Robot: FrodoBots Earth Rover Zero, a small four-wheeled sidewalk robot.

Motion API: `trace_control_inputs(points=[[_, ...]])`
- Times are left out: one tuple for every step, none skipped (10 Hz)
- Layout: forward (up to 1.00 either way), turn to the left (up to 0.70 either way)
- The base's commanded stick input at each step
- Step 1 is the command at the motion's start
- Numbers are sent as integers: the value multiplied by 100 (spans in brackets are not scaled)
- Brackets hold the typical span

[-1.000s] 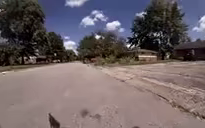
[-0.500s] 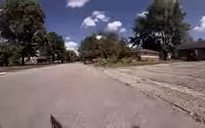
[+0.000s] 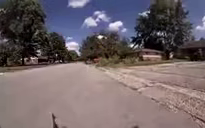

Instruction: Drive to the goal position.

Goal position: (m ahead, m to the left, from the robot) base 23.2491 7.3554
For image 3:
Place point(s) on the clump of trees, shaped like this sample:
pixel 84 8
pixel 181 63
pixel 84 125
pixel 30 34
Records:
pixel 103 46

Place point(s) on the grey asphalt road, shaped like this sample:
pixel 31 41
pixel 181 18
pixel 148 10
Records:
pixel 66 96

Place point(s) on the low pale house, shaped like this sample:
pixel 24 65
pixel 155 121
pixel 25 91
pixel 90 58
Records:
pixel 150 54

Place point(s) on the tall dark tree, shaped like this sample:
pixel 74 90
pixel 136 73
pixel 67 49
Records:
pixel 163 30

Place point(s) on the concrete driveway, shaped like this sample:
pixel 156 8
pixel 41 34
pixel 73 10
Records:
pixel 176 71

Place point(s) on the robot's own part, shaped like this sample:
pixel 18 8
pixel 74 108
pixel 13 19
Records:
pixel 54 122

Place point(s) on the large broad tree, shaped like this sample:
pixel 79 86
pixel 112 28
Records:
pixel 21 30

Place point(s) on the shaded grass strip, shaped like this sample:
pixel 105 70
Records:
pixel 13 68

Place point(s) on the dark low house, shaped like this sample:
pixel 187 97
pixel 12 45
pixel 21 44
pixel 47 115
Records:
pixel 198 48

